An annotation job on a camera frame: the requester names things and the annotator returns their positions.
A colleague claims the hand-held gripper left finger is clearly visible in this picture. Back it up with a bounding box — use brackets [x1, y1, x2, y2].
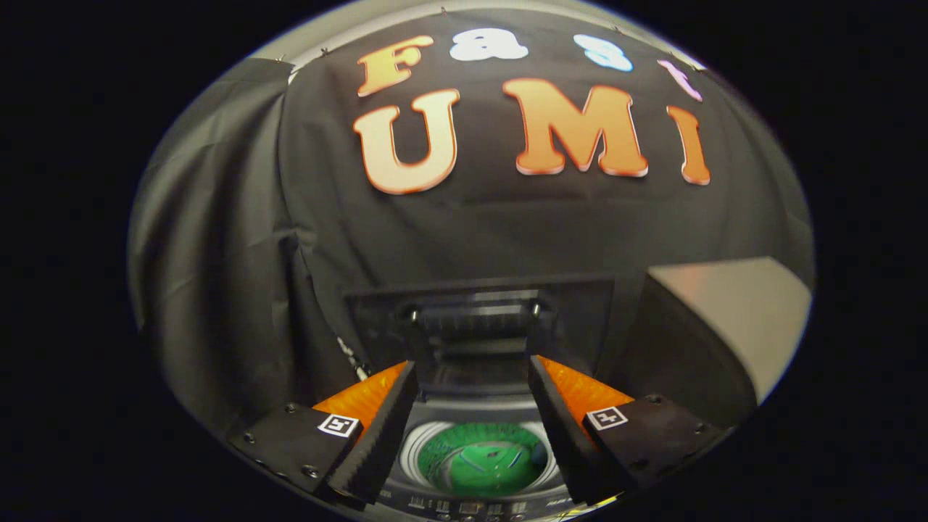
[227, 360, 421, 505]

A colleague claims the dark washing machine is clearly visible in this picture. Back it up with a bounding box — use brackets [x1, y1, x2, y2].
[373, 359, 628, 522]

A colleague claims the black backdrop cloth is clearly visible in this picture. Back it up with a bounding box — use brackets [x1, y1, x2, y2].
[129, 7, 816, 465]

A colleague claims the green polo shirt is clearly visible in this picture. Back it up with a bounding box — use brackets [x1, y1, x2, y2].
[417, 423, 549, 499]

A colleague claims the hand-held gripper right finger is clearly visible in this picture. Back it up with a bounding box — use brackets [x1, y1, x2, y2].
[527, 355, 730, 507]

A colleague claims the grey cabinet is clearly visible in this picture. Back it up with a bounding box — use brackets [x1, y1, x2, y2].
[622, 257, 813, 430]

